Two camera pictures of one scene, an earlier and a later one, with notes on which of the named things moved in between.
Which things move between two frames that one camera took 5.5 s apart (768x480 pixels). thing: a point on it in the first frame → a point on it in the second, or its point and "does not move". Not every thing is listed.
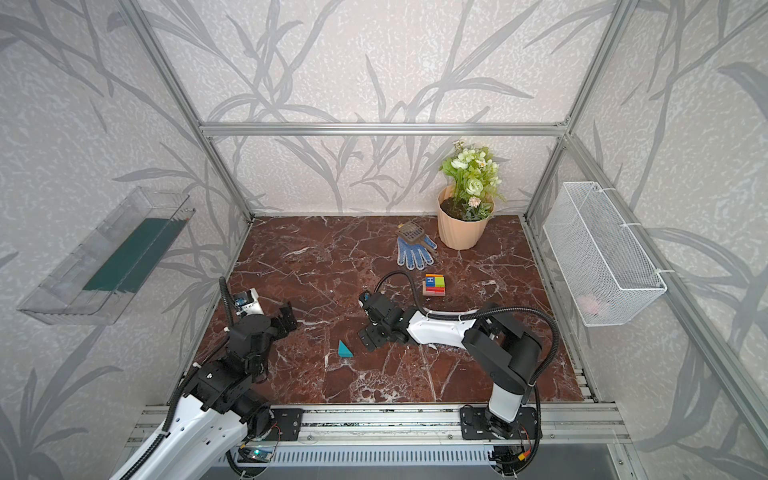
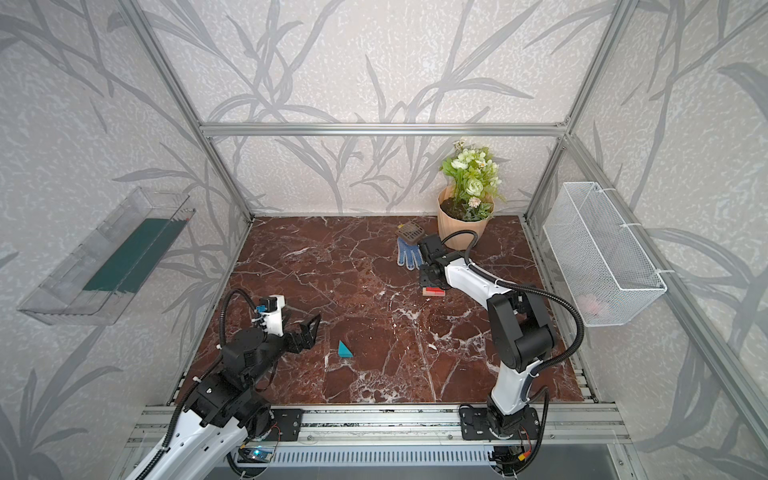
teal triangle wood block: (343, 351) does not move
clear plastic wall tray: (105, 276) does not move
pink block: (432, 293) does not move
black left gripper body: (282, 318) → (294, 337)
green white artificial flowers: (476, 180) does not move
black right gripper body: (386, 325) → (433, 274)
